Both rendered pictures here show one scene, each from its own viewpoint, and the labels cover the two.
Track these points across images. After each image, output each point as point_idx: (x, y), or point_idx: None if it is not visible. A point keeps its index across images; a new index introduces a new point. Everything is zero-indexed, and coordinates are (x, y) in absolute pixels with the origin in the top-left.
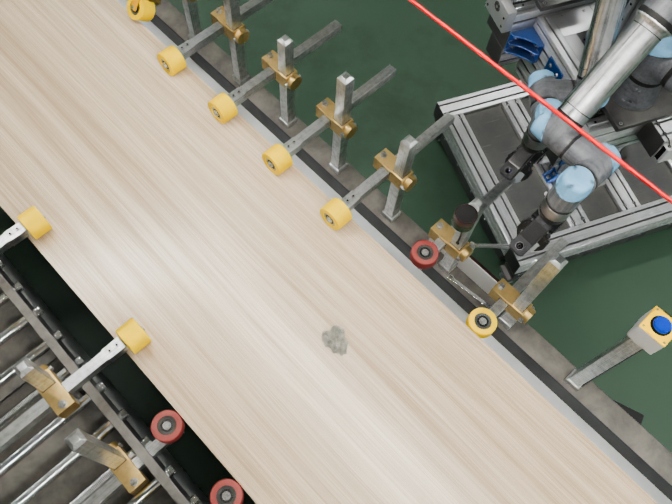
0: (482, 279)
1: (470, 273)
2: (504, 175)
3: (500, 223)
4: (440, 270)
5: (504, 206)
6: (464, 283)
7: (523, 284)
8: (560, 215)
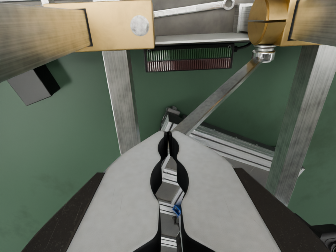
0: (185, 37)
1: (208, 35)
2: (335, 234)
3: (204, 135)
4: (251, 0)
5: (211, 147)
6: (202, 17)
7: (114, 77)
8: None
